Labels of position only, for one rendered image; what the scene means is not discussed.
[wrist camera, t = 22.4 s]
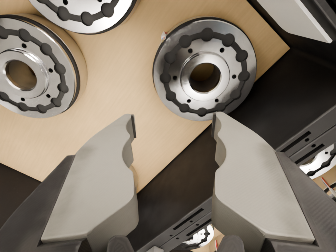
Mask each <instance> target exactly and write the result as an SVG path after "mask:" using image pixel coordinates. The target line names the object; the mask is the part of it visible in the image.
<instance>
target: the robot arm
mask: <svg viewBox="0 0 336 252"><path fill-rule="evenodd" d="M211 137H213V138H214V139H215V140H216V142H217V145H216V154H215V161H216V162H217V164H218V165H219V167H220V168H219V169H218V170H217V171H216V173H215V180H214V188H213V197H212V215H211V220H212V224H213V226H214V227H215V228H216V229H217V230H218V231H219V232H221V233H222V234H223V235H224V237H223V239H222V241H221V243H220V245H219V247H218V249H217V251H216V252H336V202H335V201H334V200H333V199H332V198H331V197H330V196H329V195H328V194H327V193H326V192H325V191H323V190H322V189H321V188H320V187H319V186H318V185H317V184H316V183H315V182H314V181H313V180H312V179H311V178H310V177H309V176H308V175H307V174H306V173H305V172H304V171H303V170H302V169H301V168H300V167H299V166H298V165H297V164H296V163H295V162H294V161H293V160H291V159H290V158H289V157H288V156H287V155H286V154H285V153H284V152H276V151H275V150H274V149H273V148H272V147H271V146H270V145H269V144H268V143H267V142H266V141H265V140H264V139H263V138H261V137H260V136H259V135H258V134H256V133H255V132H254V131H252V130H251V129H249V128H247V127H246V126H244V125H243V124H241V123H239V122H238V121H236V120H235V119H233V118H231V117H230V116H228V115H227V114H225V113H223V112H217V113H213V117H212V134H211ZM134 139H137V132H136V120H135V115H134V114H125V115H123V116H121V117H120V118H119V119H117V120H116V121H114V122H113V123H111V124H110V125H108V126H107V127H105V128H104V129H102V130H101V131H100V132H98V133H97V134H95V135H94V136H93V137H92V138H91V139H90V140H88V141H87V142H86V143H85V144H84V145H83V146H82V147H81V148H80V150H79V151H78V152H77V153H76V154H75V155H67V157H66V158H65V159H64V160H63V161H62V162H61V163H60V164H59V165H58V166H57V167H56V168H55V169H54V170H53V171H52V172H51V173H50V174H49V176H48V177H47V178H46V179H45V180H44V181H43V182H42V183H41V184H40V185H39V186H38V187H37V188H36V189H35V190H34V191H33V192H32V193H31V195H30V196H29V197H28V198H27V199H26V200H25V201H24V202H23V203H22V204H21V205H20V206H19V207H18V208H17V210H16V211H15V212H14V213H13V214H12V215H11V217H10V218H9V219H8V220H7V221H6V223H5V224H4V225H3V227H2V228H1V229H0V252H135V251H134V249H133V247H132V245H131V243H130V241H129V239H128V238H127V235H128V234H130V233H131V232H132V231H133V230H134V229H135V228H136V227H137V226H138V223H139V206H138V197H137V191H136V185H135V179H134V174H133V172H132V171H131V170H130V167H131V165H132V164H133V162H134V156H133V149H132V142H133V141H134Z"/></svg>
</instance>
